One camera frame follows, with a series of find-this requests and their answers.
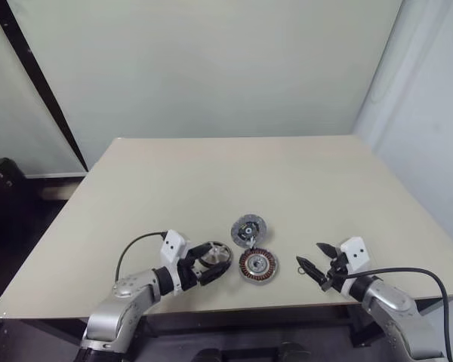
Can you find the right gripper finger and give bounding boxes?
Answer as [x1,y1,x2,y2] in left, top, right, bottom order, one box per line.
[295,256,331,291]
[316,243,343,261]

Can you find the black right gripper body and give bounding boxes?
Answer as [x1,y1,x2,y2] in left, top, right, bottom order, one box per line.
[322,253,350,294]

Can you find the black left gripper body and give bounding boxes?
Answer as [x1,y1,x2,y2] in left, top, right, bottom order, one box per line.
[179,245,207,292]

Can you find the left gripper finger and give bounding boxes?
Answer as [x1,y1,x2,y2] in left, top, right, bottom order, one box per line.
[196,263,231,286]
[189,243,214,262]

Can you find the silver rotor bell housing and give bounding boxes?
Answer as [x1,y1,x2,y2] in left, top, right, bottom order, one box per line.
[196,241,235,282]

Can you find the motor stator copper windings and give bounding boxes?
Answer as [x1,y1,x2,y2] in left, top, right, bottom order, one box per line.
[238,247,279,284]

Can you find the black equipment case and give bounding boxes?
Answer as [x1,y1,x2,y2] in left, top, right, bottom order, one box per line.
[0,155,28,227]

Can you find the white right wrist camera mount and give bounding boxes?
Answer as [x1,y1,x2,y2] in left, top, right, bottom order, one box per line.
[339,236,370,297]

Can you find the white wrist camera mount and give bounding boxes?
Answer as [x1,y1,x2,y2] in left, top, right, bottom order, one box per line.
[160,229,193,295]
[339,236,370,297]

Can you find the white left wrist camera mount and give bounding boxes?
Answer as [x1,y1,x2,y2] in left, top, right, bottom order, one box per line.
[160,229,193,295]

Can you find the black table frame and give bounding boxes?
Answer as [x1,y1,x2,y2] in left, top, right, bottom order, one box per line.
[22,303,368,348]

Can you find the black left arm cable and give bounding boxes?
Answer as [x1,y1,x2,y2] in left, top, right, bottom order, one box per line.
[114,232,168,284]

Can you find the black diagonal wall strip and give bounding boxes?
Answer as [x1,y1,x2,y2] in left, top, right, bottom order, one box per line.
[0,0,90,174]

